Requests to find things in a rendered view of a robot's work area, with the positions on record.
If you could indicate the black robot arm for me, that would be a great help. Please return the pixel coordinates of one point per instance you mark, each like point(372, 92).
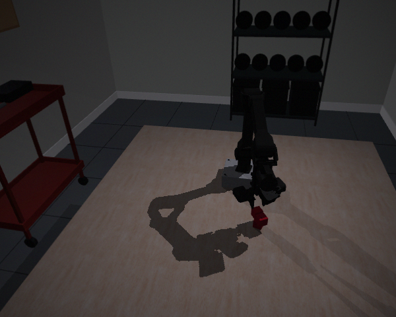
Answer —
point(258, 149)

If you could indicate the red cube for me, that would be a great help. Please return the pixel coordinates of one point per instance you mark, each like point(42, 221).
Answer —
point(255, 225)
point(261, 219)
point(255, 211)

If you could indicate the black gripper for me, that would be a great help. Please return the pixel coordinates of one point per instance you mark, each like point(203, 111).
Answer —
point(242, 194)

